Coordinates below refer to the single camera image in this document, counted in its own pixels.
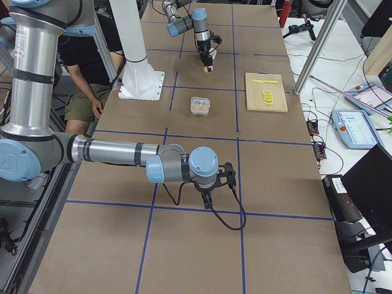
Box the blue teach pendant near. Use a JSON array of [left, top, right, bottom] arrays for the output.
[[331, 109, 383, 150]]

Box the yellow plastic knife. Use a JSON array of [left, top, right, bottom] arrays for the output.
[[252, 79, 279, 85]]

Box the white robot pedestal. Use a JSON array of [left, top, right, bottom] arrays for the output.
[[110, 0, 165, 101]]

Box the black computer box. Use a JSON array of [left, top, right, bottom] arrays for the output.
[[322, 175, 362, 224]]

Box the black monitor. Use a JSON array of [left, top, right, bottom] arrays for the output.
[[341, 144, 391, 232]]

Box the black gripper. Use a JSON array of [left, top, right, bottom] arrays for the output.
[[193, 179, 217, 209], [195, 30, 213, 67]]

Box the seated person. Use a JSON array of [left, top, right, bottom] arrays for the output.
[[57, 12, 126, 135]]

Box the blue teach pendant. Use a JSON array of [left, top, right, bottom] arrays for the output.
[[331, 109, 383, 150], [346, 83, 391, 115]]

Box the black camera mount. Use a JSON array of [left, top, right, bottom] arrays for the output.
[[216, 162, 236, 190], [209, 34, 222, 51]]

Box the clear plastic egg box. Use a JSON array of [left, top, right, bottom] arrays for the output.
[[190, 96, 211, 116]]

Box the lemon slice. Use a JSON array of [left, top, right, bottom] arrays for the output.
[[262, 90, 274, 105]]

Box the white round bowl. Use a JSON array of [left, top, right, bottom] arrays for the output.
[[209, 48, 217, 59]]

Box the wooden cutting board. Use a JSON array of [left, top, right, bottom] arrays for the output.
[[245, 73, 288, 113]]

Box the blue teach pendant far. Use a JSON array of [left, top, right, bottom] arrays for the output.
[[346, 83, 391, 115]]

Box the aluminium frame post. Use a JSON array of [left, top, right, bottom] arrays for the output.
[[293, 0, 347, 95]]

